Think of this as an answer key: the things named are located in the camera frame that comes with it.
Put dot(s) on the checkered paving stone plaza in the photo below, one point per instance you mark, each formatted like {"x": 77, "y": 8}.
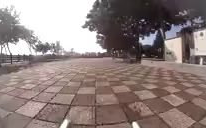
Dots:
{"x": 91, "y": 90}

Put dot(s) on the group of dark trees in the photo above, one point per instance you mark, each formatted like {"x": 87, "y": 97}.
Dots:
{"x": 124, "y": 20}

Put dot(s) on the white building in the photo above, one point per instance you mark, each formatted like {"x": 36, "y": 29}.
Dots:
{"x": 173, "y": 48}

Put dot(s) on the grass strip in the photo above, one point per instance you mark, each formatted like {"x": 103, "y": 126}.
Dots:
{"x": 4, "y": 69}

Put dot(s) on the row of trees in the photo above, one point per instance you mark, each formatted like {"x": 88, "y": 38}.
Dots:
{"x": 4, "y": 26}

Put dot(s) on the dark wooden rail fence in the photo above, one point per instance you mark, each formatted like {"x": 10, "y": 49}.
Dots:
{"x": 4, "y": 59}

